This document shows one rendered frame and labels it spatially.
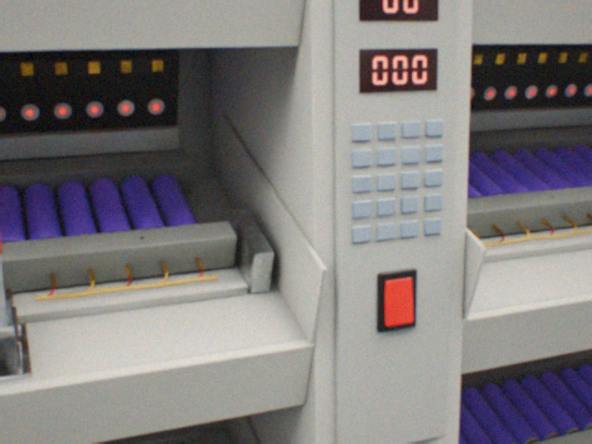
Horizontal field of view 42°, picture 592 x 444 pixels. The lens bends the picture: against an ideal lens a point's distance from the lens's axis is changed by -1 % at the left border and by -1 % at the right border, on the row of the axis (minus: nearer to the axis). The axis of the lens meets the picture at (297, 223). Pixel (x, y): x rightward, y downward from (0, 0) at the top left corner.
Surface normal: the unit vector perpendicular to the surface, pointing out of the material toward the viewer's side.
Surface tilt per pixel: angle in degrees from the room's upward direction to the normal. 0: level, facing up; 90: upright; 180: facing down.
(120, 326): 20
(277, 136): 90
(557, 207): 110
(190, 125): 90
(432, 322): 90
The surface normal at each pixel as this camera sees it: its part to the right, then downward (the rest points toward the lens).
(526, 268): 0.11, -0.85
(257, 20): 0.35, 0.52
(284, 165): -0.93, 0.09
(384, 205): 0.37, 0.20
